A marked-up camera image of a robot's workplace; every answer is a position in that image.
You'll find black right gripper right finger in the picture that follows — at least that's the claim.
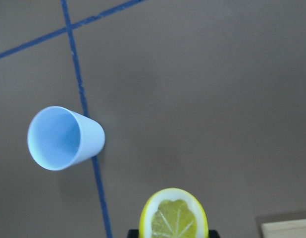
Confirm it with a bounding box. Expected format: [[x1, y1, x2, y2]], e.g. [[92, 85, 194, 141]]
[[208, 230, 220, 238]]

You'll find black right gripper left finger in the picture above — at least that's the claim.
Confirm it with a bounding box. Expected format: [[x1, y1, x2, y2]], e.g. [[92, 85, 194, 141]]
[[127, 229, 141, 238]]

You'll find lemon slice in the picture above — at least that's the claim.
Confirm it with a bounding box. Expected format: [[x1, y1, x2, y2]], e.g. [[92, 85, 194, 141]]
[[139, 188, 209, 238]]

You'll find blue plastic cup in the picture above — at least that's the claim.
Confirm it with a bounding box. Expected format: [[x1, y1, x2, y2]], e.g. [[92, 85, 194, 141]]
[[27, 106, 105, 171]]

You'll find bamboo cutting board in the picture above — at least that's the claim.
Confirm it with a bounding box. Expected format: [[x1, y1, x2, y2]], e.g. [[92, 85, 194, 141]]
[[261, 219, 306, 238]]

